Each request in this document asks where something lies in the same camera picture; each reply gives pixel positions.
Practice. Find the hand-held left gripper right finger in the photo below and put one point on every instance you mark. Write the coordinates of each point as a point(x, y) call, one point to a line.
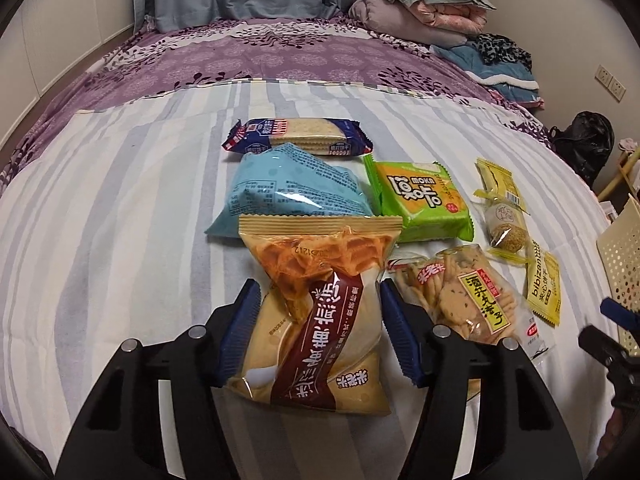
point(400, 330)

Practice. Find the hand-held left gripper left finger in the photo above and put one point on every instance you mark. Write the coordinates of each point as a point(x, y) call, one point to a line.
point(240, 330)

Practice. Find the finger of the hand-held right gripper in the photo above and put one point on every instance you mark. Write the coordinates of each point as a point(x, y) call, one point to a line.
point(602, 347)
point(617, 312)

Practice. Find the cream perforated plastic basket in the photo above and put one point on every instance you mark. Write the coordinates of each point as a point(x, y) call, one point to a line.
point(622, 260)

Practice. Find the clear biscuit bag yellow label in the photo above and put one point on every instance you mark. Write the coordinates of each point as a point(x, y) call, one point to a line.
point(465, 295)

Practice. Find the yellow rice cracker packet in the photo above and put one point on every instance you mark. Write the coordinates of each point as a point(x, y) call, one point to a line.
point(545, 290)

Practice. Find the tan chip bag red band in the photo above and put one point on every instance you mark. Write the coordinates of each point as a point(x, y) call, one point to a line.
point(320, 310)

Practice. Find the green snack packet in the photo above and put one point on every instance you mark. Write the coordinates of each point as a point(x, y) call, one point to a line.
point(420, 195)

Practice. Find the clear sesame ball packet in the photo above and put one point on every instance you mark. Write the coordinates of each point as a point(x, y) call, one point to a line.
point(505, 230)

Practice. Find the light blue snack bag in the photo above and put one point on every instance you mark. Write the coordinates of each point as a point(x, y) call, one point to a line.
point(280, 185)

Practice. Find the dark blue cracker packet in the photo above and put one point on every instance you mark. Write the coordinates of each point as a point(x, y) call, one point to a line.
point(300, 132)

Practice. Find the bamboo shelf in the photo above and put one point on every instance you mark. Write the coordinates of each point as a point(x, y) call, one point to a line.
point(620, 175)

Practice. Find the striped blanket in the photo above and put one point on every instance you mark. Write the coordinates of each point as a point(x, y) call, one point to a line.
point(125, 210)

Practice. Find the pinkish cloth bundle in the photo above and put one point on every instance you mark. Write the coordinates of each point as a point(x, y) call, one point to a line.
point(629, 144)

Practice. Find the black bag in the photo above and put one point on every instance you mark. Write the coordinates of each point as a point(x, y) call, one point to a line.
point(585, 145)

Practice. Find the blue fleece blanket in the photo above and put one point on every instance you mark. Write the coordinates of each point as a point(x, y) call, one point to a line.
point(495, 77)

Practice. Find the purple floral bedsheet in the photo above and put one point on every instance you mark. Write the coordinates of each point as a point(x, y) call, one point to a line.
point(250, 55)

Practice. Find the leopard print cloth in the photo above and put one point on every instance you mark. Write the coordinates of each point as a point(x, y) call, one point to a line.
point(500, 50)

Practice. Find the pink folded quilt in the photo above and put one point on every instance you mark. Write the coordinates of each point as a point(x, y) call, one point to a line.
point(455, 17)

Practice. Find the white wardrobe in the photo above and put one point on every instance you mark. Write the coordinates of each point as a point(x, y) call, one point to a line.
point(60, 60)

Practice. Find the beige wall outlet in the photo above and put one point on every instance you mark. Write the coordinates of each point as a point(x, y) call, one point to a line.
point(618, 91)
point(602, 75)

